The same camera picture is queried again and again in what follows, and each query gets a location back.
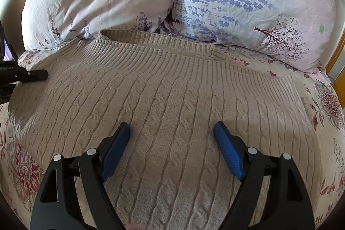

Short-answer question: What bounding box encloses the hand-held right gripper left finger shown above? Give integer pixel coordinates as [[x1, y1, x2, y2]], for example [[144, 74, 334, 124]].
[[30, 122, 131, 230]]

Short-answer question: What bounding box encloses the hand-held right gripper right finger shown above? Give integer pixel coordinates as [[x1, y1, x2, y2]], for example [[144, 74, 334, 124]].
[[214, 121, 316, 230]]

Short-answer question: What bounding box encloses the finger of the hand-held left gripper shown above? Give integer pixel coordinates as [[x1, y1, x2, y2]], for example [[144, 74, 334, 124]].
[[15, 70, 49, 84]]

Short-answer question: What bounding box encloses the beige cable-knit sweater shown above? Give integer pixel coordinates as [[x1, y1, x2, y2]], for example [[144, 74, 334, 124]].
[[8, 29, 322, 230]]

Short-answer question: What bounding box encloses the floral bed sheet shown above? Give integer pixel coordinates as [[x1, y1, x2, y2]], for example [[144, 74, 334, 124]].
[[0, 43, 345, 230]]

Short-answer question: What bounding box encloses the wooden framed sliding door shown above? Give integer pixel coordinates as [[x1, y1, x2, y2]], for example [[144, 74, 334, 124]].
[[325, 29, 345, 86]]

